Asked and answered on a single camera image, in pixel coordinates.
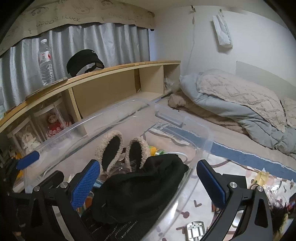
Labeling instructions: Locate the wooden shelf unit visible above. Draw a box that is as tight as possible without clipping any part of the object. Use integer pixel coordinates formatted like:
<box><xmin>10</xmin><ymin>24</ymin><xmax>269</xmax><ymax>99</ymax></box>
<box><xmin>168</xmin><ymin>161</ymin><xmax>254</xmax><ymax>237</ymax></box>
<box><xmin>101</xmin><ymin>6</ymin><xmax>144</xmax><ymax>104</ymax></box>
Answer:
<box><xmin>1</xmin><ymin>60</ymin><xmax>180</xmax><ymax>161</ymax></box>

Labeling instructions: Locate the grey curtain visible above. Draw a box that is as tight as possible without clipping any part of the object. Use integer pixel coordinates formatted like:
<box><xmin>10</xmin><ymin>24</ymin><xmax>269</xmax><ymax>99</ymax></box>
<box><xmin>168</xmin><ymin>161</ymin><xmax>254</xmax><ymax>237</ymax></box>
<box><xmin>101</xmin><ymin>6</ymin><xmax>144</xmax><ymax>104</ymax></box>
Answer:
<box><xmin>0</xmin><ymin>22</ymin><xmax>151</xmax><ymax>110</ymax></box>

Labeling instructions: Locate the grey beige quilted duvet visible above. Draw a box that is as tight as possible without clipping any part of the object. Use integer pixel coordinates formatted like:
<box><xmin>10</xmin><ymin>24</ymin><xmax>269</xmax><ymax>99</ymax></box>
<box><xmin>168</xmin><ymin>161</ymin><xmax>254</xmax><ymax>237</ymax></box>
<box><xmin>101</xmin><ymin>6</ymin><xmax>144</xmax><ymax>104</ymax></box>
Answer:
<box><xmin>180</xmin><ymin>69</ymin><xmax>295</xmax><ymax>158</ymax></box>

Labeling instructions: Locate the clear water bottle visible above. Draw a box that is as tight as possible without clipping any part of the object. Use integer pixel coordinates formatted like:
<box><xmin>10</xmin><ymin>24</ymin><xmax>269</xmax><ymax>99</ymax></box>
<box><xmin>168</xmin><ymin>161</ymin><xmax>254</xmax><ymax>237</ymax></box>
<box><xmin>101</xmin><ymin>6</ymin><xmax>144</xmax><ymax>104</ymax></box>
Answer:
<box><xmin>38</xmin><ymin>39</ymin><xmax>55</xmax><ymax>86</ymax></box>

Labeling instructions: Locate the right fluffy beige slipper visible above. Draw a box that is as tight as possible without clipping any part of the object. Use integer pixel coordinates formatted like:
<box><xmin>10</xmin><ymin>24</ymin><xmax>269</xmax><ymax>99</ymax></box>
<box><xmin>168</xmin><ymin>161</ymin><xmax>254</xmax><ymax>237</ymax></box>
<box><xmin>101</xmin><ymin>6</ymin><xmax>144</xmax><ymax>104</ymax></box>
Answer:
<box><xmin>125</xmin><ymin>137</ymin><xmax>151</xmax><ymax>172</ymax></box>

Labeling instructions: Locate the red dressed doll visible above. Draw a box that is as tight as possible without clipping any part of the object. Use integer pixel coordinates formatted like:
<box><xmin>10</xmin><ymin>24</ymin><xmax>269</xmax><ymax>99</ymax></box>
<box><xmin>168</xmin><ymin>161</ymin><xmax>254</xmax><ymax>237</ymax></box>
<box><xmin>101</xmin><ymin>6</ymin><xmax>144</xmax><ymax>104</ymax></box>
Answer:
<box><xmin>47</xmin><ymin>114</ymin><xmax>63</xmax><ymax>138</ymax></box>

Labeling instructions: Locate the beige pillow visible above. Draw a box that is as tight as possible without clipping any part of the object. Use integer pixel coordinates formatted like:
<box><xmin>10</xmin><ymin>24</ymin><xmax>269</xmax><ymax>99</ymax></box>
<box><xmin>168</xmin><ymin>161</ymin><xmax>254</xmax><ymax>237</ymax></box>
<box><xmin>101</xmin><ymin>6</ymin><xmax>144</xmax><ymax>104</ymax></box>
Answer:
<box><xmin>281</xmin><ymin>97</ymin><xmax>296</xmax><ymax>128</ymax></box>

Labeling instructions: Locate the clear plastic storage bin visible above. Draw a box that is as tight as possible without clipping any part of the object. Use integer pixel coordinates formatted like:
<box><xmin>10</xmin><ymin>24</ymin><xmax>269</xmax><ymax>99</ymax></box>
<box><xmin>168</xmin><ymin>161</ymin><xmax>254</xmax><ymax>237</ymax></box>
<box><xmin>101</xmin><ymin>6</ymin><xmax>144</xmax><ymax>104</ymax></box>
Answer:
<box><xmin>23</xmin><ymin>99</ymin><xmax>213</xmax><ymax>240</ymax></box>

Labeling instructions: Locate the fluffy beige slipper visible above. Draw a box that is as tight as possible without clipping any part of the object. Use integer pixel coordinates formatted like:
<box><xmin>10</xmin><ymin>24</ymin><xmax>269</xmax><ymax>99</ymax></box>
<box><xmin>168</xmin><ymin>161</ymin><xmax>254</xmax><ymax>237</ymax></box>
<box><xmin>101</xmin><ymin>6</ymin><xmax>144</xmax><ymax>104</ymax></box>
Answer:
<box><xmin>125</xmin><ymin>137</ymin><xmax>151</xmax><ymax>172</ymax></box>
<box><xmin>95</xmin><ymin>130</ymin><xmax>123</xmax><ymax>175</ymax></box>

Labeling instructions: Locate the black visor cap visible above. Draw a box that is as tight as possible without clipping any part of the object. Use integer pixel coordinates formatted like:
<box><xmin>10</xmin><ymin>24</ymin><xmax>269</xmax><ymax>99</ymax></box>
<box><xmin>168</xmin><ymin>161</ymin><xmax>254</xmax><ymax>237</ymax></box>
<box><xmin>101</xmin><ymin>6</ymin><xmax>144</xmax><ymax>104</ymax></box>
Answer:
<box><xmin>66</xmin><ymin>49</ymin><xmax>105</xmax><ymax>77</ymax></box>

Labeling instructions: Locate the left fluffy beige slipper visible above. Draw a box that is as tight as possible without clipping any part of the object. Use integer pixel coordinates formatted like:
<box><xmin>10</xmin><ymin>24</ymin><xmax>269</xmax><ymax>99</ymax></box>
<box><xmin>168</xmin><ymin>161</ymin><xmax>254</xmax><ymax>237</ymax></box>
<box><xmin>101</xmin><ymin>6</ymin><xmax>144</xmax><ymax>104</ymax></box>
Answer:
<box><xmin>95</xmin><ymin>130</ymin><xmax>123</xmax><ymax>175</ymax></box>

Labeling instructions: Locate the black knit garment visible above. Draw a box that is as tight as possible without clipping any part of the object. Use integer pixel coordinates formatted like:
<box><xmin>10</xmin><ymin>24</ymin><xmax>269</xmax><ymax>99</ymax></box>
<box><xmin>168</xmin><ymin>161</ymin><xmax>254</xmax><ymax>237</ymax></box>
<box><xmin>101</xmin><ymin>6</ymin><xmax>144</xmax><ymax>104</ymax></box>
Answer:
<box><xmin>81</xmin><ymin>154</ymin><xmax>189</xmax><ymax>240</ymax></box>

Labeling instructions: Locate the white wall pouch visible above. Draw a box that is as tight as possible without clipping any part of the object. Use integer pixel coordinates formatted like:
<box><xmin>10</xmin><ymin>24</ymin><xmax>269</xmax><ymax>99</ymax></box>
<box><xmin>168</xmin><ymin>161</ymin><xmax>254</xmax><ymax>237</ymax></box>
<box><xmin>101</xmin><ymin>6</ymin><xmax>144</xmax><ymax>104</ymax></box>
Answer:
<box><xmin>213</xmin><ymin>9</ymin><xmax>233</xmax><ymax>49</ymax></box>

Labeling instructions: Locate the brown paper valance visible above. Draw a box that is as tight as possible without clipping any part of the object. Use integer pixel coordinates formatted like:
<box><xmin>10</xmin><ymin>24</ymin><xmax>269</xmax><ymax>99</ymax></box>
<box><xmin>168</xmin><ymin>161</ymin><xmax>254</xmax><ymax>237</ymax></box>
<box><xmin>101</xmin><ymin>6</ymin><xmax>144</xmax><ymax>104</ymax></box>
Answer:
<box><xmin>1</xmin><ymin>0</ymin><xmax>155</xmax><ymax>54</ymax></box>

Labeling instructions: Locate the yellow liquid bottle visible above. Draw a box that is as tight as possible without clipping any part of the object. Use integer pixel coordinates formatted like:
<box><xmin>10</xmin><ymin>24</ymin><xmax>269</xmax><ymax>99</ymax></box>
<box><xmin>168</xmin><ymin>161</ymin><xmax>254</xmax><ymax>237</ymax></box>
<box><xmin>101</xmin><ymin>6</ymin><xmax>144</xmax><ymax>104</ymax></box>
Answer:
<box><xmin>250</xmin><ymin>171</ymin><xmax>269</xmax><ymax>189</ymax></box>

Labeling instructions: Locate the white dressed doll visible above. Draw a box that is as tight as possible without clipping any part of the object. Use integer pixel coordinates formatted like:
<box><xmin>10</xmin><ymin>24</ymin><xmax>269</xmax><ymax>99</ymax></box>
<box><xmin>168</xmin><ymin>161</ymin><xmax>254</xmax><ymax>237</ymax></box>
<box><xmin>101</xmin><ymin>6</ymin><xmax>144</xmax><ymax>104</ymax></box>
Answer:
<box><xmin>22</xmin><ymin>132</ymin><xmax>41</xmax><ymax>155</ymax></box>

